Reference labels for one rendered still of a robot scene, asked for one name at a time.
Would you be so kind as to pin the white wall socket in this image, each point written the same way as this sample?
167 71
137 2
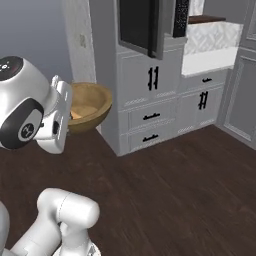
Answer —
82 40

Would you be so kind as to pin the tall grey cupboard door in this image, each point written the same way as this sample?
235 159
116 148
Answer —
241 96

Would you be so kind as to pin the dark wooden shelf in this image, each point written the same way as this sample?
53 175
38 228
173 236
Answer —
205 18

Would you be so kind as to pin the yellow orange squash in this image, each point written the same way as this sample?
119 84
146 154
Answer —
82 112

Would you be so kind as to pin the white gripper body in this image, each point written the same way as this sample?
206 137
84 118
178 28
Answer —
62 98

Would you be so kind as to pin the small grey cupboard door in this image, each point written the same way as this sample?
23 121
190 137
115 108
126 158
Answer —
190 111
215 103

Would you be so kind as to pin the brown wooden bowl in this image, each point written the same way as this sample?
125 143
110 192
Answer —
95 110

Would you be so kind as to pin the black glass microwave door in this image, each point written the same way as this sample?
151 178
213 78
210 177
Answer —
138 23

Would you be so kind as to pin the grey microwave oven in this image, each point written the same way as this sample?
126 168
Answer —
180 16

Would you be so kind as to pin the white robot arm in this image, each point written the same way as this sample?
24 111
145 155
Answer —
20 96

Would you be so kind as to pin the small grey drawer front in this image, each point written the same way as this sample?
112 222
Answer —
220 78

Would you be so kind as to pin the grey cupboard carcass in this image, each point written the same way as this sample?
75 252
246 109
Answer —
106 60

